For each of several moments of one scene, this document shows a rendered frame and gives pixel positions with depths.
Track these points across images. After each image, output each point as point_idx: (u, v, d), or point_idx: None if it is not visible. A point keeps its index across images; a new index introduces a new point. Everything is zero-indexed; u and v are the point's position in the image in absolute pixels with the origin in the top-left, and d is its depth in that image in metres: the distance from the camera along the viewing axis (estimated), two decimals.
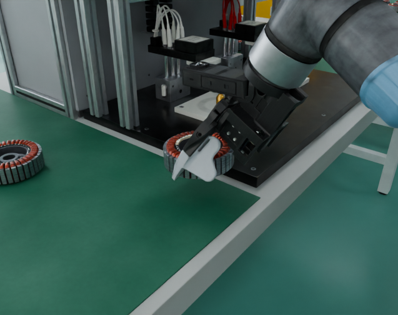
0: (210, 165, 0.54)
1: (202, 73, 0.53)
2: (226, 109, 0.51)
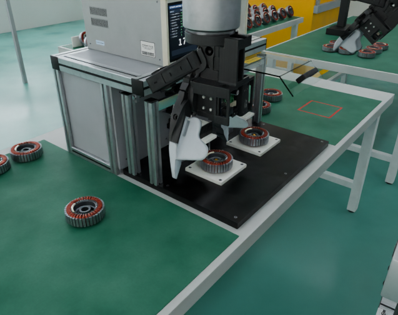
0: (199, 142, 0.54)
1: (160, 70, 0.57)
2: (190, 85, 0.54)
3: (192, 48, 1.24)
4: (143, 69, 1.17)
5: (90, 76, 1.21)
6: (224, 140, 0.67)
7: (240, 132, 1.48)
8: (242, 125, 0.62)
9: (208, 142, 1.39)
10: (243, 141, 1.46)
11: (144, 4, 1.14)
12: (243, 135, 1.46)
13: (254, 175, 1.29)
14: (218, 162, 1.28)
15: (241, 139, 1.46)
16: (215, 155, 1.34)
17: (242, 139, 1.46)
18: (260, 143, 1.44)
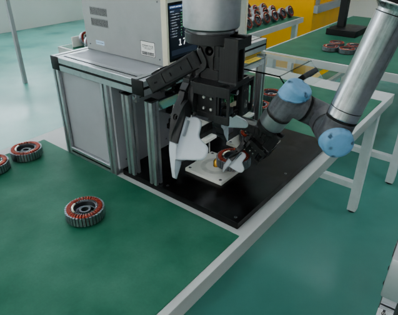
0: (199, 142, 0.54)
1: (160, 70, 0.57)
2: (190, 85, 0.54)
3: (192, 48, 1.24)
4: (143, 69, 1.17)
5: (90, 76, 1.21)
6: (224, 140, 0.67)
7: (240, 132, 1.48)
8: (242, 125, 0.62)
9: (208, 142, 1.39)
10: None
11: (144, 4, 1.14)
12: (243, 135, 1.46)
13: (254, 175, 1.29)
14: None
15: (241, 139, 1.46)
16: (230, 154, 1.28)
17: (242, 139, 1.46)
18: None
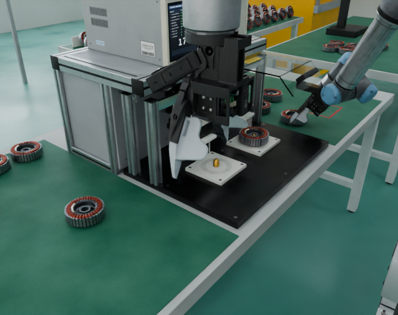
0: (199, 142, 0.54)
1: (160, 70, 0.57)
2: (190, 85, 0.54)
3: (192, 48, 1.24)
4: (143, 69, 1.17)
5: (90, 76, 1.21)
6: (224, 140, 0.67)
7: (242, 134, 1.46)
8: (242, 125, 0.62)
9: (208, 142, 1.39)
10: (247, 142, 1.45)
11: (144, 4, 1.14)
12: (246, 137, 1.44)
13: (254, 175, 1.29)
14: None
15: (245, 140, 1.45)
16: (290, 114, 1.75)
17: (245, 141, 1.45)
18: (264, 142, 1.45)
